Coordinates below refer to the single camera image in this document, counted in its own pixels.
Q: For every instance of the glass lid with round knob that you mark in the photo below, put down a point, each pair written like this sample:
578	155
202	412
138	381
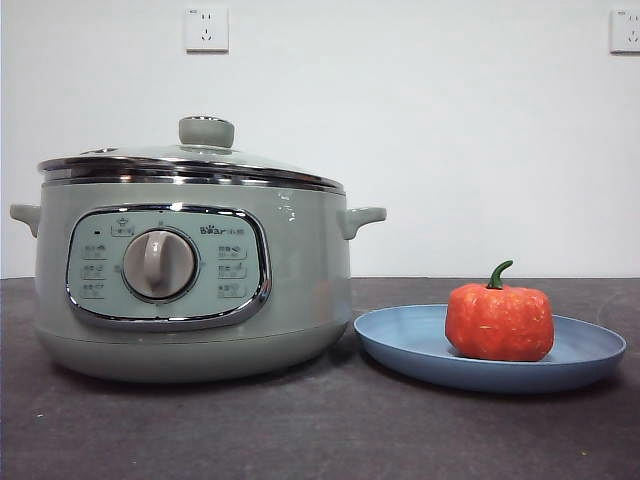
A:
207	131

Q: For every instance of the orange toy pumpkin green stem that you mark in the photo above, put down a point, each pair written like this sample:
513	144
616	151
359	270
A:
500	322

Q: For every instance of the pale green electric steamer pot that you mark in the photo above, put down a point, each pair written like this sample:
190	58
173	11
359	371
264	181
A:
305	280

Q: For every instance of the blue round plate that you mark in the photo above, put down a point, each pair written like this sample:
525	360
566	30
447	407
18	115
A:
400	345

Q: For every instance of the white wall socket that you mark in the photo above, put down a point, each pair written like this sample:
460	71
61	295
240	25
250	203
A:
207	30
626	31

